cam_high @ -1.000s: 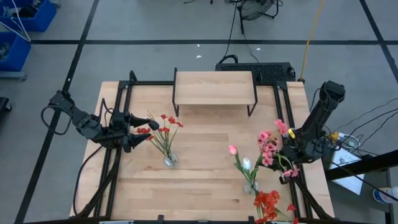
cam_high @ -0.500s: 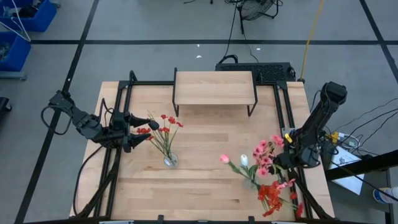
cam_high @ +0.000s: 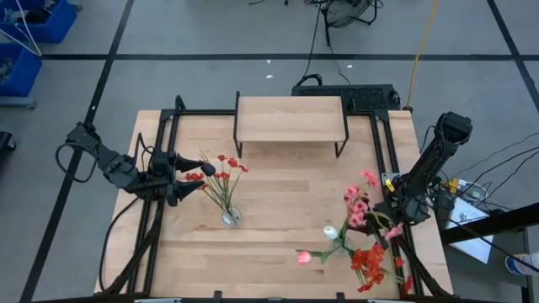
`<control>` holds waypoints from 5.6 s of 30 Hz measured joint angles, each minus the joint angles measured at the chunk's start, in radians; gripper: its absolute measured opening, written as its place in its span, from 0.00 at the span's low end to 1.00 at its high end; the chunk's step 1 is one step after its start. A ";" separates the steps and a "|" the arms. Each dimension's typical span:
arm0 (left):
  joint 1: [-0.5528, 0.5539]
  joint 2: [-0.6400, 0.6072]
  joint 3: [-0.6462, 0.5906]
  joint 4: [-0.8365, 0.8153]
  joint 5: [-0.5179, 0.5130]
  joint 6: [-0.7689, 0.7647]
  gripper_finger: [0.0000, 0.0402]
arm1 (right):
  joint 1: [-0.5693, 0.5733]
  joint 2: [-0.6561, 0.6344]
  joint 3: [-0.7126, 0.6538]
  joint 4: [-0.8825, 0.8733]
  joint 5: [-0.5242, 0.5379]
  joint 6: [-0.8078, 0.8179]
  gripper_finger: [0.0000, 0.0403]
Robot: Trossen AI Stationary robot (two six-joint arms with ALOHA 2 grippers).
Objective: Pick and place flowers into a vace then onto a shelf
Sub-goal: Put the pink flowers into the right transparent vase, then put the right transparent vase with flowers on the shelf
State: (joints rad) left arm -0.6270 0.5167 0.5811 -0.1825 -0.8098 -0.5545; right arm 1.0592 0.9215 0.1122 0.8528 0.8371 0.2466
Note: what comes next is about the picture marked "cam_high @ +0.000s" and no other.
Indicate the yellow white connector cluster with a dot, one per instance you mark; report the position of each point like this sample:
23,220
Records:
452,185

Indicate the small yellow tag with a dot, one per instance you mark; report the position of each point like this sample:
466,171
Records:
390,185

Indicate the sparse red flower spray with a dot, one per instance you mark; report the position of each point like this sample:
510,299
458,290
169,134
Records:
231,163

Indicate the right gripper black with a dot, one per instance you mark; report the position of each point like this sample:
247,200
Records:
404,206

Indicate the white blue bottle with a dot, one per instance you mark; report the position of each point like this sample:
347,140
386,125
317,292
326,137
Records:
522,264

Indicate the white paper sheet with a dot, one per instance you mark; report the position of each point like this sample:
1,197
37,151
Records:
467,227

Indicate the dense red flower bunch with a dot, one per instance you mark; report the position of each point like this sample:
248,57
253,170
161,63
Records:
370,261

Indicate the pink artificial tulip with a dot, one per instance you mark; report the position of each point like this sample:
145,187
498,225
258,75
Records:
304,257

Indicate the white artificial tulip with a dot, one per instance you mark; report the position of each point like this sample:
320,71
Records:
330,232

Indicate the black desk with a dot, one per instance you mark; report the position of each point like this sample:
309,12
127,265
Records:
488,223

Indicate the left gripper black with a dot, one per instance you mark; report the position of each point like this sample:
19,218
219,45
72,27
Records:
160,172

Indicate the black aluminium table frame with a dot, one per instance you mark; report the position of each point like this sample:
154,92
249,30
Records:
198,112

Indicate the blue plastic bin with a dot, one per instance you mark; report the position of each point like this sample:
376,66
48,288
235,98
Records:
25,71
54,25

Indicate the grey dolly platform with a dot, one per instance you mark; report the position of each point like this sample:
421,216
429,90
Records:
17,102

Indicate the wooden shelf black metal frame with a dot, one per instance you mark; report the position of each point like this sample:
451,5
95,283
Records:
290,120

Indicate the black perforated box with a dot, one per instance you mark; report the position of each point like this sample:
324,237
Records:
358,97

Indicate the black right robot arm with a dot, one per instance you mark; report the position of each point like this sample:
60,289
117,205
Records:
438,155

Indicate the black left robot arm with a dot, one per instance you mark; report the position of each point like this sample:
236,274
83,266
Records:
113,166

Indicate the pink flower spray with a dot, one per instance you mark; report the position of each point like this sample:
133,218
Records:
358,206

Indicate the black artificial tulip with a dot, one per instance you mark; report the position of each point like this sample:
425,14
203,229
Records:
207,168

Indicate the black table clamp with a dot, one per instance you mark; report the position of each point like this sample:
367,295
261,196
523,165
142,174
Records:
340,296
217,296

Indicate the black object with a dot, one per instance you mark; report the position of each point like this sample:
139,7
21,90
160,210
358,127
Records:
5,141

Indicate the black floor fan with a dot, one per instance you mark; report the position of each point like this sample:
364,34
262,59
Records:
345,12

